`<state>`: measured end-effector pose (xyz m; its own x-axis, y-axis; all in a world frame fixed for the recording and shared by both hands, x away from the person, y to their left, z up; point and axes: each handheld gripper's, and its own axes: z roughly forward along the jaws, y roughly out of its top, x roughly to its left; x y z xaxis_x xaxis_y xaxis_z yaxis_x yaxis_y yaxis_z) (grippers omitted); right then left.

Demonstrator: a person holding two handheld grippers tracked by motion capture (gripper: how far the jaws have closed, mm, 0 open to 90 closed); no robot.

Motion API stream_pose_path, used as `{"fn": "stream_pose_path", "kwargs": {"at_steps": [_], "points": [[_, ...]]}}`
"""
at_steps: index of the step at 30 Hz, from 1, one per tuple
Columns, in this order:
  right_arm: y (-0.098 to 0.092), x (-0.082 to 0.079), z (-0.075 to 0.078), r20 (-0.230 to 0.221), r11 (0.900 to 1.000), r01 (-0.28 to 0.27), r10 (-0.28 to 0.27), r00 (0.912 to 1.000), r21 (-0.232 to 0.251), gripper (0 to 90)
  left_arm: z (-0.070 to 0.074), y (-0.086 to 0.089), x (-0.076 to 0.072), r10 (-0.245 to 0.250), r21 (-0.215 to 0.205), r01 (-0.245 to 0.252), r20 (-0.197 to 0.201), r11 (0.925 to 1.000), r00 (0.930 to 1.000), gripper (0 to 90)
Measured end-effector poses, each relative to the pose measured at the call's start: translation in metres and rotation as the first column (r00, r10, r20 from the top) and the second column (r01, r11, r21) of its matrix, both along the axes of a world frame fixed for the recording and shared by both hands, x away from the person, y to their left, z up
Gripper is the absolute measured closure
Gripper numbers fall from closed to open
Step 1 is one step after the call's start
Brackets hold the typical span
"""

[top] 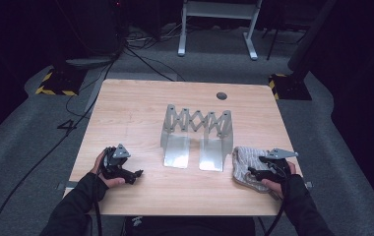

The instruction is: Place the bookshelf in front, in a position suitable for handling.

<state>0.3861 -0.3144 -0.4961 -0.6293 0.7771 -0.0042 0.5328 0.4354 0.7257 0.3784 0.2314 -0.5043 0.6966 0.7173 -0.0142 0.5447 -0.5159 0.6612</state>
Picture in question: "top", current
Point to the black slanted pole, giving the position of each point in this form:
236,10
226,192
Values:
309,36

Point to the grey expandable metal rack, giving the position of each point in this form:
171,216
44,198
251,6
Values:
178,150

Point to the black yellow striped base plate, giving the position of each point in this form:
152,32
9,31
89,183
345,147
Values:
290,87
62,82

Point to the grey striped knitted cloth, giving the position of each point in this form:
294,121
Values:
244,164

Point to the person's left hand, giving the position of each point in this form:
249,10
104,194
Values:
111,183

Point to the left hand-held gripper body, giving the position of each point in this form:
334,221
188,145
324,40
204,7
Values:
113,164

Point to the person's right hand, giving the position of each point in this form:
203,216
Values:
275,187

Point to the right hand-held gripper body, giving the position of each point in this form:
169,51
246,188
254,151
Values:
278,170

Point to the dark tripod stand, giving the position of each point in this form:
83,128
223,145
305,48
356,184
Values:
273,42

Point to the metal table bracket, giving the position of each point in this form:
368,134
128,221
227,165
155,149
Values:
64,186
308,185

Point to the white desk frame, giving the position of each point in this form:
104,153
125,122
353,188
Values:
219,10

